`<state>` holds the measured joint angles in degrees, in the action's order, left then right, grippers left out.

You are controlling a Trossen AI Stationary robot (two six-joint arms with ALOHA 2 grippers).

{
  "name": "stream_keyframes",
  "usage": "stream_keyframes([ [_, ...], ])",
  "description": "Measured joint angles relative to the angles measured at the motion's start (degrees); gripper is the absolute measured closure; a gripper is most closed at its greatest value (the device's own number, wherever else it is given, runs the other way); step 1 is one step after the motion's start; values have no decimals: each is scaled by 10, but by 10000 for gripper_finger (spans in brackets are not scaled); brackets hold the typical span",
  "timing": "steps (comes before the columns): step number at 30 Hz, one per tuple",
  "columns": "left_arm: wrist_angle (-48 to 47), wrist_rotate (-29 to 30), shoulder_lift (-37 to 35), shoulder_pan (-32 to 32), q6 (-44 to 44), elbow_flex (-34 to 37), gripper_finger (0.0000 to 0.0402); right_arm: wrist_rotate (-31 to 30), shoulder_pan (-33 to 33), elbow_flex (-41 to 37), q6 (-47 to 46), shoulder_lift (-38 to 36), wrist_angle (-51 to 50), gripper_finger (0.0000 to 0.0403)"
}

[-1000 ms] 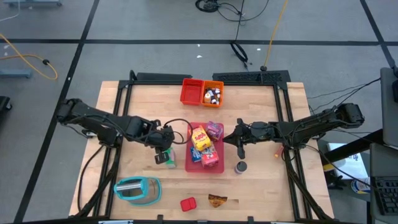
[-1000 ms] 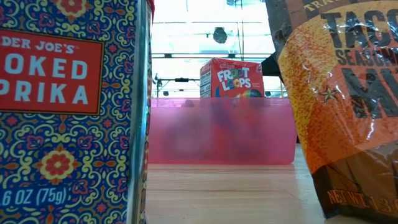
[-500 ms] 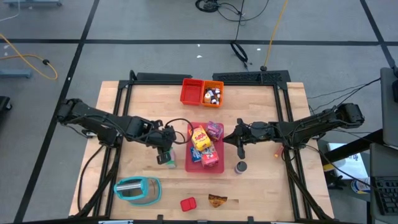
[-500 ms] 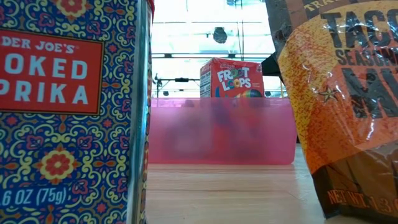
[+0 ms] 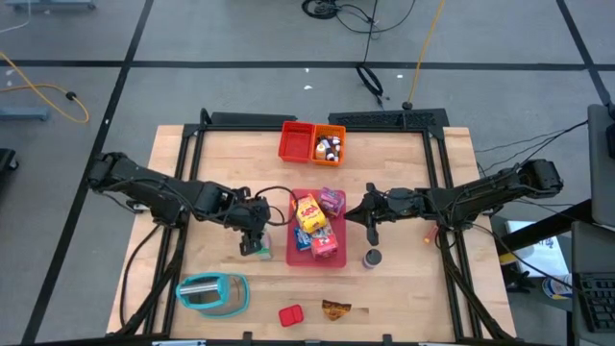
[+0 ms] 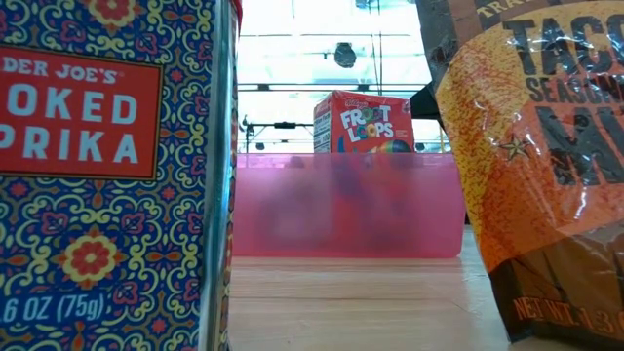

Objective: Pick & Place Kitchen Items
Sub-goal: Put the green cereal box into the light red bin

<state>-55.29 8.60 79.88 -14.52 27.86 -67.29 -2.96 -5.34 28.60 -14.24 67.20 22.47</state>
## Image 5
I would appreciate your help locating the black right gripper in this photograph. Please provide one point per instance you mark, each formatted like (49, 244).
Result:
(399, 204)

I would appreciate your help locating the teal-rimmed clear container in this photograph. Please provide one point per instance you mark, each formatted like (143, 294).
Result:
(211, 295)

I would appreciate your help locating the dark-lidded spice jar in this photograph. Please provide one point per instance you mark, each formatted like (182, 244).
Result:
(372, 258)

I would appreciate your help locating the yellow dropper bottle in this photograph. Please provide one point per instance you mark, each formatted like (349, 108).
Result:
(320, 152)

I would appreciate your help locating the grey desk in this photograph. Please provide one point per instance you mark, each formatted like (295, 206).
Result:
(593, 250)

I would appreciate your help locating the purple Raisin Bran box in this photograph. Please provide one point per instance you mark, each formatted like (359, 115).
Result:
(331, 201)

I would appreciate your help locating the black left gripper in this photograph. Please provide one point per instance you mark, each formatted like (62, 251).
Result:
(245, 214)

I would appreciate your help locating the black keyboard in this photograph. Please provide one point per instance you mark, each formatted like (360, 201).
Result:
(596, 303)

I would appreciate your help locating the taco seasoning packet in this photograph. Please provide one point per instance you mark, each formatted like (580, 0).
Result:
(335, 310)

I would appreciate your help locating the pink translucent plastic bin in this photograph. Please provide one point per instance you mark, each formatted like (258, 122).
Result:
(302, 259)

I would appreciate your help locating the metal table foot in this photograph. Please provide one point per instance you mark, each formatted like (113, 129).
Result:
(48, 5)
(24, 114)

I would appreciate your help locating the yellow Corn Pops box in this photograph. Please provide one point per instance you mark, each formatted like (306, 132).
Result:
(311, 214)

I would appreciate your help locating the red Froot Loops box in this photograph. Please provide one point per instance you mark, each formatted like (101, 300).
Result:
(324, 247)

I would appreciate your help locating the brown-label dropper bottle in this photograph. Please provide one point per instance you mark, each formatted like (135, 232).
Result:
(335, 140)

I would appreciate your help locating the black flat plate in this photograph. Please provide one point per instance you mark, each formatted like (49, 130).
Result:
(247, 118)

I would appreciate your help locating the green Apple Jacks box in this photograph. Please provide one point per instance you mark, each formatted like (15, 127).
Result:
(266, 252)

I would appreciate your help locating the white paper sheet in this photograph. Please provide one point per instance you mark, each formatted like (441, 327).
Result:
(533, 250)

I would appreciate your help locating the small black object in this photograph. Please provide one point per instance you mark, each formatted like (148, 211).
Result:
(519, 279)

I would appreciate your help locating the smoked paprika tin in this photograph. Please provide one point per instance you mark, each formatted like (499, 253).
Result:
(290, 315)

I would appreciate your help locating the black perforated plate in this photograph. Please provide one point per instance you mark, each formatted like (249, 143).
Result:
(384, 117)

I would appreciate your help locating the black dropper bottle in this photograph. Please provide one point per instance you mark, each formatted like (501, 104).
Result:
(330, 156)

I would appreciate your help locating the blue Frosted Flakes box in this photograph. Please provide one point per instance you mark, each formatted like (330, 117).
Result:
(302, 239)

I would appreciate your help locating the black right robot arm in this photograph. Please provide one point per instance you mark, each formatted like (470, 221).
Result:
(480, 194)

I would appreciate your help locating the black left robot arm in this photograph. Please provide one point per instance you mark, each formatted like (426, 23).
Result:
(158, 190)

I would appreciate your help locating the red plastic basket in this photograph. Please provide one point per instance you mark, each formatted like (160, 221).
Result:
(295, 141)

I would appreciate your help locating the black aluminium table frame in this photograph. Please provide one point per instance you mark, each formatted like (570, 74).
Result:
(230, 129)

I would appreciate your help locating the black beam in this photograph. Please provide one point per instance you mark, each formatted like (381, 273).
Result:
(543, 226)

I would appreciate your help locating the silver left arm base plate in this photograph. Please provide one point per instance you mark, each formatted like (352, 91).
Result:
(135, 207)

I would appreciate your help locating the black table clamp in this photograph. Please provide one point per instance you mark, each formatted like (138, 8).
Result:
(386, 338)
(247, 337)

